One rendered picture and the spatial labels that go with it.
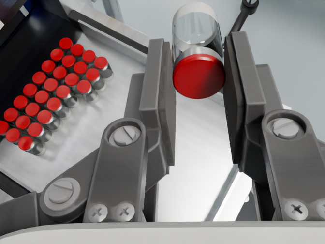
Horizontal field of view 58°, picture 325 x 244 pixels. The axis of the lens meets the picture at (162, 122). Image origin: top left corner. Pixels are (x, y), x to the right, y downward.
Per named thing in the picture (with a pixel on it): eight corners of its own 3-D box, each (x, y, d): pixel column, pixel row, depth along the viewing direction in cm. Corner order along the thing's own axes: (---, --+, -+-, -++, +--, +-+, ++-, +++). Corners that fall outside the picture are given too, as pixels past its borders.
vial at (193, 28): (174, 43, 15) (173, 98, 12) (169, 2, 14) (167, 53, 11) (216, 39, 15) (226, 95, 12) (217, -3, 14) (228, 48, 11)
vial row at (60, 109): (29, 151, 46) (14, 145, 41) (95, 61, 50) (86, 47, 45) (40, 159, 45) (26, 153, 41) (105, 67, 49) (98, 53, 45)
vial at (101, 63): (98, 77, 49) (90, 64, 44) (105, 67, 49) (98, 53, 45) (109, 83, 48) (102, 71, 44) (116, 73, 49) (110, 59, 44)
